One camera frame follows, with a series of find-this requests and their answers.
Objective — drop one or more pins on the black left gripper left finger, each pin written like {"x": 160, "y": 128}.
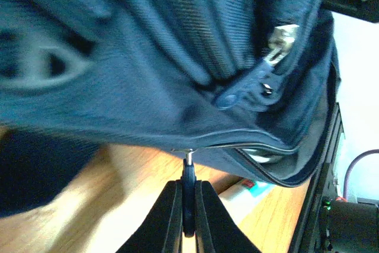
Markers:
{"x": 161, "y": 230}

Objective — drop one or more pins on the navy blue student backpack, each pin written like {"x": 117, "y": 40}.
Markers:
{"x": 249, "y": 85}

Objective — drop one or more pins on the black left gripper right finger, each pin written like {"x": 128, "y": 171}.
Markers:
{"x": 215, "y": 230}

